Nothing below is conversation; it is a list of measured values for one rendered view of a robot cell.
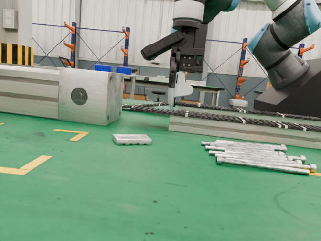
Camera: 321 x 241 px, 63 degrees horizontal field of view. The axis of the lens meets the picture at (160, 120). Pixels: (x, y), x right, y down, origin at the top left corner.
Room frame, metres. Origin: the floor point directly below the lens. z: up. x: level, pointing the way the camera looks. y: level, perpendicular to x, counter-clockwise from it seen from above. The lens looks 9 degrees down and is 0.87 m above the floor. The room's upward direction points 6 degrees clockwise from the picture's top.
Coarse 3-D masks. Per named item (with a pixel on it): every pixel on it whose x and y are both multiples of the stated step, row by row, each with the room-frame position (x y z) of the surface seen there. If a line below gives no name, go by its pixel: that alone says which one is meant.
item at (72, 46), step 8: (40, 24) 7.99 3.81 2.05; (48, 24) 7.98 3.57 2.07; (64, 24) 7.31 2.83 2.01; (72, 24) 7.90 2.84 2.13; (72, 32) 7.90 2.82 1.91; (120, 32) 7.89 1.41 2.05; (128, 32) 7.83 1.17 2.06; (72, 40) 7.90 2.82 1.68; (120, 40) 7.89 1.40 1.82; (128, 40) 7.95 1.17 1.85; (72, 48) 7.83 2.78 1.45; (48, 56) 8.00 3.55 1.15; (72, 56) 7.90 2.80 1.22; (72, 64) 7.88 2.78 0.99
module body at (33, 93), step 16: (0, 80) 0.48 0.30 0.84; (16, 80) 0.49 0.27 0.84; (32, 80) 0.48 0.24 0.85; (48, 80) 0.48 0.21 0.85; (0, 96) 0.48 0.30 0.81; (16, 96) 0.49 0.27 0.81; (32, 96) 0.48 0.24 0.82; (48, 96) 0.47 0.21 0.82; (0, 112) 0.48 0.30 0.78; (16, 112) 0.47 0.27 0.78; (32, 112) 0.47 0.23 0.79; (48, 112) 0.47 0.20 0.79
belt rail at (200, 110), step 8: (200, 112) 0.66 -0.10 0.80; (208, 112) 0.65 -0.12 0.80; (216, 112) 0.64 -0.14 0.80; (224, 112) 0.64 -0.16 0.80; (232, 112) 0.64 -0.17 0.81; (240, 112) 0.64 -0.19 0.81; (264, 120) 0.64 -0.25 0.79; (280, 120) 0.62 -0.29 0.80; (288, 120) 0.62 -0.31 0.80; (296, 120) 0.62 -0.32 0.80; (304, 120) 0.62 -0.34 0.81; (312, 120) 0.62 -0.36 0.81
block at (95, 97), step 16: (64, 80) 0.46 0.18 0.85; (80, 80) 0.46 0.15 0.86; (96, 80) 0.45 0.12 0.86; (112, 80) 0.48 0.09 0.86; (64, 96) 0.46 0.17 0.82; (80, 96) 0.46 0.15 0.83; (96, 96) 0.45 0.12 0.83; (112, 96) 0.48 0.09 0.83; (64, 112) 0.46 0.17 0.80; (80, 112) 0.46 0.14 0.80; (96, 112) 0.45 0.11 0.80; (112, 112) 0.49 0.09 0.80
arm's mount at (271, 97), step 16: (320, 64) 0.97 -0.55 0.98; (304, 80) 0.93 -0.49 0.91; (320, 80) 0.91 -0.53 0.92; (272, 96) 1.03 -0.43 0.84; (288, 96) 0.91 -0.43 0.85; (304, 96) 0.91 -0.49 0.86; (320, 96) 0.91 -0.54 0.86; (288, 112) 0.91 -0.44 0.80; (304, 112) 0.91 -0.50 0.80; (320, 112) 0.91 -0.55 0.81
